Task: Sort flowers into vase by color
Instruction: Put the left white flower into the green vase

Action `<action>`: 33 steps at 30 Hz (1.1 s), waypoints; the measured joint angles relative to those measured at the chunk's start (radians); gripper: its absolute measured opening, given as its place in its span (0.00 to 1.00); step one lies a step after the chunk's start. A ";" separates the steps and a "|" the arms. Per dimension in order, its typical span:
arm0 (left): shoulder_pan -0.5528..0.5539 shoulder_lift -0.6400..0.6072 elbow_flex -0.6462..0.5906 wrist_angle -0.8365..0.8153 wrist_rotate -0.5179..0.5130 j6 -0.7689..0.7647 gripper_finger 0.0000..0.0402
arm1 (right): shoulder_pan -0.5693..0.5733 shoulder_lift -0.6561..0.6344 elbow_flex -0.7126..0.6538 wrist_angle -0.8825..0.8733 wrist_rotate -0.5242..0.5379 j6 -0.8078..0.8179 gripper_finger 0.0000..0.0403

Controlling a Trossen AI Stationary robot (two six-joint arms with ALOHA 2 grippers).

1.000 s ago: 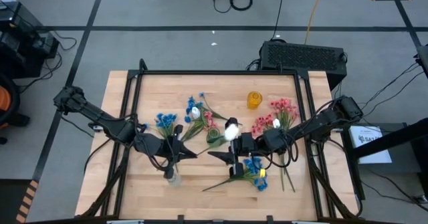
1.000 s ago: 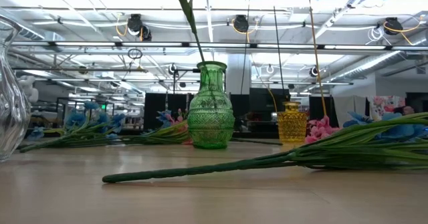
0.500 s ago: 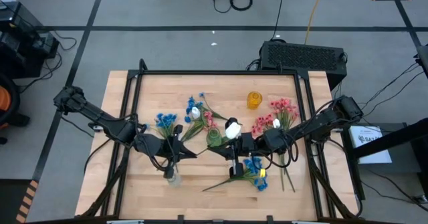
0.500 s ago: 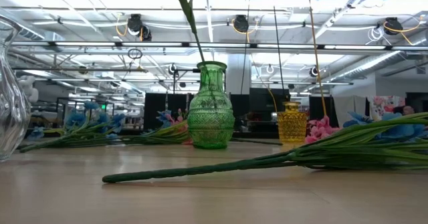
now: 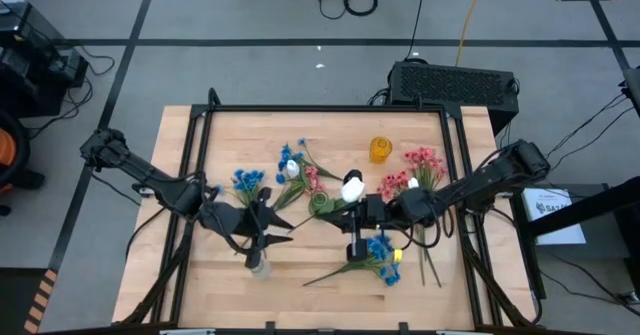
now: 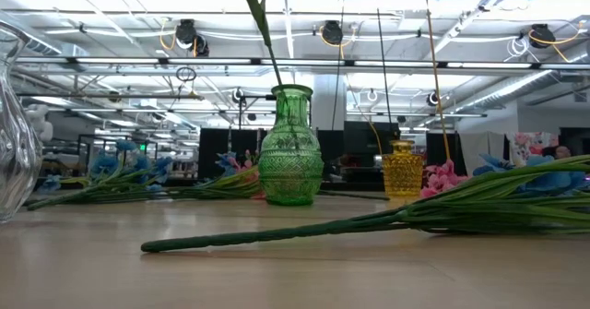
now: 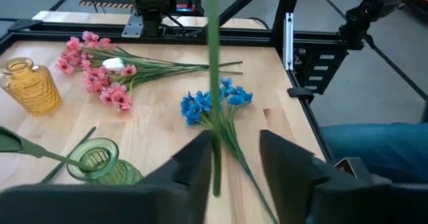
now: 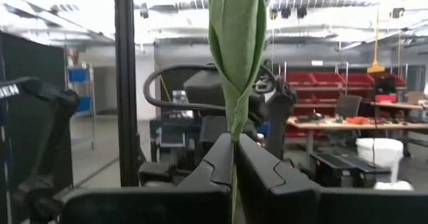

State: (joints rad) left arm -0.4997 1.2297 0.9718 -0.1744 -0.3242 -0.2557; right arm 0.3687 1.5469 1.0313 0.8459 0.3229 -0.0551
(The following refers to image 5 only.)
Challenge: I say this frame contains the long black floor cable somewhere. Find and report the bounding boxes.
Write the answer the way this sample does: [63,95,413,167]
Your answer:
[403,0,430,61]

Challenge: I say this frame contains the yellow floor cable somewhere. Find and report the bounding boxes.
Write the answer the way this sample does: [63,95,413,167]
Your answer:
[453,0,489,69]

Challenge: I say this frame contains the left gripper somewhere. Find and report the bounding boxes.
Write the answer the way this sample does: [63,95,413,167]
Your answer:
[198,187,295,270]

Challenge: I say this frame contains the clear glass vase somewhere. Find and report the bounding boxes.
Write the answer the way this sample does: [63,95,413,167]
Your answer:
[249,259,274,282]

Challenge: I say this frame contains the hazard-striped floor tape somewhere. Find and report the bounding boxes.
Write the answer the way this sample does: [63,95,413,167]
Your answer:
[22,268,59,335]

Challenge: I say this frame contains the white printed paper sheet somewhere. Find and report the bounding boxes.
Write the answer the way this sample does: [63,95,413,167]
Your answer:
[522,187,587,247]

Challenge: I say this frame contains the white vase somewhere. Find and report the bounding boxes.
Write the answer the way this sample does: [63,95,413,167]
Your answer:
[324,176,367,216]

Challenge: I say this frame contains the green glass vase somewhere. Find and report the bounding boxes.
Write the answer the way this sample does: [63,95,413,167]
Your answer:
[308,190,334,216]

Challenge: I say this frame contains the black equipment cart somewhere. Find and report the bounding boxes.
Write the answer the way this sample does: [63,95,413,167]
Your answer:
[0,2,91,119]

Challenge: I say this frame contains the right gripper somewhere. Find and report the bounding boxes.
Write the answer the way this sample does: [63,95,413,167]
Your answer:
[322,193,401,264]

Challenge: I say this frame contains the blue artificial flower bunch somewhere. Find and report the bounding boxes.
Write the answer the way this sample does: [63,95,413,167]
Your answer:
[214,168,267,211]
[302,232,402,288]
[274,137,345,186]

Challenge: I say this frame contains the pink artificial flower bunch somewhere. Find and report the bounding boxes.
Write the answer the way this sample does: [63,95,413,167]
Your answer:
[378,170,412,202]
[403,146,450,289]
[288,164,327,230]

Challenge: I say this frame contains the black side stand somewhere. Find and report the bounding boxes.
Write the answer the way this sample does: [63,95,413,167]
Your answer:
[509,174,640,301]

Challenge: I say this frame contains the orange shop vacuum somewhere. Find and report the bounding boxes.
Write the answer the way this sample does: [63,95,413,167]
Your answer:
[0,108,47,219]

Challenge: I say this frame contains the black computer case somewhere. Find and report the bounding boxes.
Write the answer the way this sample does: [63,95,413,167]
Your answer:
[387,59,520,136]

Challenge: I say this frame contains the green leaf tip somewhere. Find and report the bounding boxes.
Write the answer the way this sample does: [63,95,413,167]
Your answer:
[407,176,428,287]

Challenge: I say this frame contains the coiled black cable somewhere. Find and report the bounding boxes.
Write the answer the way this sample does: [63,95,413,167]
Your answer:
[343,0,379,17]

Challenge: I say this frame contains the amber glass vase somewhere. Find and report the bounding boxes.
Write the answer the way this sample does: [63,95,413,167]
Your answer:
[368,135,394,165]

